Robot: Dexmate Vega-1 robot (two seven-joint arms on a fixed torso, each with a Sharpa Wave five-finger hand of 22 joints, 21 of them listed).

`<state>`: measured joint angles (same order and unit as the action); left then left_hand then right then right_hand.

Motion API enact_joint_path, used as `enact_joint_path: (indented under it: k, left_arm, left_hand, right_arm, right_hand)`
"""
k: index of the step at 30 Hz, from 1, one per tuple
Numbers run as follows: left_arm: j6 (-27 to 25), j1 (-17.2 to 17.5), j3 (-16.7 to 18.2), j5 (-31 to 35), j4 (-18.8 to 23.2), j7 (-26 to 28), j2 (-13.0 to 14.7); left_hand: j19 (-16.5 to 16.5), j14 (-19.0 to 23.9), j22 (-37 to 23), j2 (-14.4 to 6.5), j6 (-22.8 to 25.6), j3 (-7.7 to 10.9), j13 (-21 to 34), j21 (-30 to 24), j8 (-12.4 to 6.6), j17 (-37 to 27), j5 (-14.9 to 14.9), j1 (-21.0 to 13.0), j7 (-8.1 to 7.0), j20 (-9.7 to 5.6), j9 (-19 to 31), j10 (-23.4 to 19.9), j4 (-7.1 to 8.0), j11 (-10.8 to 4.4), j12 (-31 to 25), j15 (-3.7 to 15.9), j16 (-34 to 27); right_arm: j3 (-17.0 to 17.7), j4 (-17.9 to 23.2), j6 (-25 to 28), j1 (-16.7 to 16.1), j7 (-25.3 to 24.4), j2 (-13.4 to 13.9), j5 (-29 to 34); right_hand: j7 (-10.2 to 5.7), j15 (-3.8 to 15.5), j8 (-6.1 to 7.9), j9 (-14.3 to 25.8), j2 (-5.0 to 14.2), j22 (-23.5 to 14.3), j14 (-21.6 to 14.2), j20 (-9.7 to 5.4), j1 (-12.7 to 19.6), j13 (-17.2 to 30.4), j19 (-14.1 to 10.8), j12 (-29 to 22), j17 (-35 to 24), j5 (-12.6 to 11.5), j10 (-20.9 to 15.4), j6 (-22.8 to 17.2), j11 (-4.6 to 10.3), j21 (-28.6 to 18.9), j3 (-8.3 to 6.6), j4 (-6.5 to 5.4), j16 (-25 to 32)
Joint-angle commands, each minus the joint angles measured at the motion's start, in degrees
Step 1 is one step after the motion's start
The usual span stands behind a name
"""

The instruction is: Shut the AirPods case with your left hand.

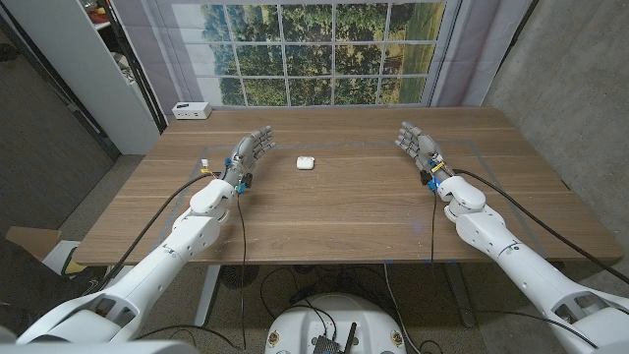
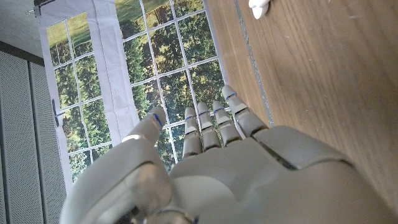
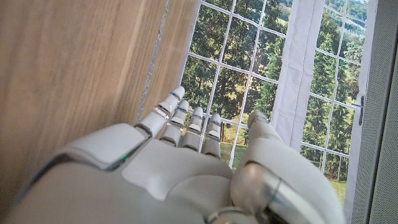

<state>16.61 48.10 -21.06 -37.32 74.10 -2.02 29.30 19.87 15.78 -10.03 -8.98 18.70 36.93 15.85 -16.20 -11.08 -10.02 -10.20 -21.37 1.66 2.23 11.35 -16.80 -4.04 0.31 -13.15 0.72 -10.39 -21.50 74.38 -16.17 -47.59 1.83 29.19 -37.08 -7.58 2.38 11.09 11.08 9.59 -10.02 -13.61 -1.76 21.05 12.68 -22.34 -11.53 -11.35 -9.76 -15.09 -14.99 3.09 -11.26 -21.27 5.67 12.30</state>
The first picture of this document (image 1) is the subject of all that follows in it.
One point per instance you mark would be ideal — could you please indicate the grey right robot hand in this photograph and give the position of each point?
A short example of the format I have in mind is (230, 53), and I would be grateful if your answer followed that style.
(423, 147)

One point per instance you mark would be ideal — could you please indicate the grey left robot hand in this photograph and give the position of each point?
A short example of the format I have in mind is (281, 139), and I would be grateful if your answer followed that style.
(245, 152)

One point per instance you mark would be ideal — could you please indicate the white AirPods case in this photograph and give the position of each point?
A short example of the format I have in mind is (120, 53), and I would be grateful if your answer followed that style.
(305, 162)

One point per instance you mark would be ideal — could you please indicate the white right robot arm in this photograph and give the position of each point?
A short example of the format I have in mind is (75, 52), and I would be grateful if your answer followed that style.
(531, 268)

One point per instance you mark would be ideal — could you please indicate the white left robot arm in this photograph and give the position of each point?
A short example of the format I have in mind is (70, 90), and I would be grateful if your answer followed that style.
(147, 275)

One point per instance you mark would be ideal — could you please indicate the white power strip box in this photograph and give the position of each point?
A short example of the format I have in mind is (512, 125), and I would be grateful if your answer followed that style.
(191, 110)

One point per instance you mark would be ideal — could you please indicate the printed window backdrop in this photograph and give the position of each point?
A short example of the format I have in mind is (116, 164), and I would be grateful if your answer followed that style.
(314, 54)

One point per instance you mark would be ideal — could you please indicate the black round floor fan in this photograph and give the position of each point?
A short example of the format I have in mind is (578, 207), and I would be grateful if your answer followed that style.
(238, 275)

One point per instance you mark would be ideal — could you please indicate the white table leg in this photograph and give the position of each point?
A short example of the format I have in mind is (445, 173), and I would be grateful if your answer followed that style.
(207, 295)

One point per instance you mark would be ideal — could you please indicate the grey table leg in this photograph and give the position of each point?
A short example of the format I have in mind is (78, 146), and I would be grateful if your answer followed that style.
(459, 295)

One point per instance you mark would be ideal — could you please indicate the white shelf cabinet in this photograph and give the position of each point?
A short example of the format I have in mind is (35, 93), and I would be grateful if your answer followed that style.
(88, 69)

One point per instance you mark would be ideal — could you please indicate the white robot torso base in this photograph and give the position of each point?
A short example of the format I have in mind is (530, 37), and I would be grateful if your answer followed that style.
(335, 327)

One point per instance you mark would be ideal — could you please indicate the cardboard box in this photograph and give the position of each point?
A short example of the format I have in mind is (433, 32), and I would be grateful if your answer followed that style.
(37, 243)

